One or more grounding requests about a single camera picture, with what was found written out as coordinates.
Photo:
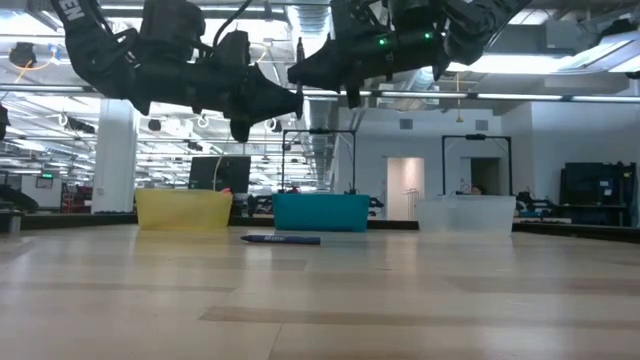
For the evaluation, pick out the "white pillar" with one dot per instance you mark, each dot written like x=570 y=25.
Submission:
x=115 y=160

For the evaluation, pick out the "blue plastic bin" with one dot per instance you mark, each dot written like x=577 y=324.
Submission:
x=320 y=212

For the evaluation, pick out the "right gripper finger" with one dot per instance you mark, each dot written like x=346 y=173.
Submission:
x=327 y=80
x=330 y=55

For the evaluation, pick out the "black background monitor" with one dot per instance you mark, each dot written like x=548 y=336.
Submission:
x=220 y=172

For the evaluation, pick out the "clear plastic bin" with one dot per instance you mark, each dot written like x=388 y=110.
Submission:
x=465 y=215

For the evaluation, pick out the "yellow translucent bin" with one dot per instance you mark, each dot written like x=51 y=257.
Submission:
x=182 y=210

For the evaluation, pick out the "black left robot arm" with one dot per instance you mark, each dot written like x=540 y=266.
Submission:
x=95 y=55

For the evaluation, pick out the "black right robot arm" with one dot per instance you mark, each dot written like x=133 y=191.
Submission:
x=475 y=25

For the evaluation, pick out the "green exit sign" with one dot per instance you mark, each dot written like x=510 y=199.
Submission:
x=46 y=175

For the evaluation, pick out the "red tool cabinet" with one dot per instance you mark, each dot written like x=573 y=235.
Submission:
x=75 y=199

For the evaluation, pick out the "black frame stand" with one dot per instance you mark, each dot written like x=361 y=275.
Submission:
x=320 y=131
x=475 y=137

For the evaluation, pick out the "person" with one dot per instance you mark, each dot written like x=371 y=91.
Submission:
x=476 y=190

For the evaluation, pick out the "wall air vent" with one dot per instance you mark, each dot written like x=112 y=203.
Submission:
x=406 y=123
x=481 y=124

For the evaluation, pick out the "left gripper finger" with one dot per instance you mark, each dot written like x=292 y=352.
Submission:
x=275 y=110
x=270 y=90

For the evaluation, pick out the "black ceiling lamp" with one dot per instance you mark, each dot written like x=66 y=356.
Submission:
x=22 y=54

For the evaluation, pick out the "black equipment cabinet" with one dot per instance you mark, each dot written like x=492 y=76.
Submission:
x=595 y=185

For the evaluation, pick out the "blue crayon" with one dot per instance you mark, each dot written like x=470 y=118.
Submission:
x=280 y=239

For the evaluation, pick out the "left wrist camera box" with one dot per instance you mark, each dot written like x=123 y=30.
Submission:
x=172 y=22

